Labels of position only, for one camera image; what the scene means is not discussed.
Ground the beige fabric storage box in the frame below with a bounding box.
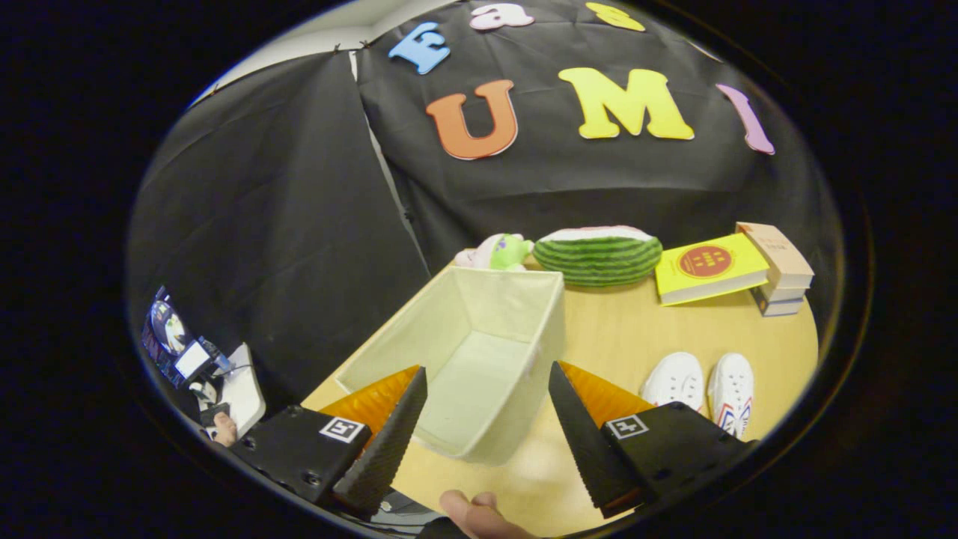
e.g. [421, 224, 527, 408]
[335, 266, 567, 466]

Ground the beige book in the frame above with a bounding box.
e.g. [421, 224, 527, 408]
[736, 222, 815, 290]

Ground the watermelon slice plush toy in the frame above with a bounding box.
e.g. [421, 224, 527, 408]
[532, 226, 664, 287]

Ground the yellow book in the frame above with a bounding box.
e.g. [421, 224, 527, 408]
[655, 232, 772, 307]

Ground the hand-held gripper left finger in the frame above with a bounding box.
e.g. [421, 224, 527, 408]
[228, 365, 429, 517]

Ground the computer screen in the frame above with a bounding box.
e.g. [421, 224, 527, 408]
[142, 287, 229, 389]

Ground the white paper sheet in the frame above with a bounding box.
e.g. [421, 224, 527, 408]
[196, 343, 267, 439]

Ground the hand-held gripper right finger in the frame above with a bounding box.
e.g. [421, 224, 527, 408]
[548, 361, 757, 519]

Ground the grey book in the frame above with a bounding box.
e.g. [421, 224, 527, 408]
[751, 288, 805, 317]

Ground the white canvas shoe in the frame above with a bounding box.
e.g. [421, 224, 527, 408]
[707, 353, 755, 440]
[640, 352, 706, 414]

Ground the pink and green plush toy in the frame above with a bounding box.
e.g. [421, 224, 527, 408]
[454, 233, 535, 272]

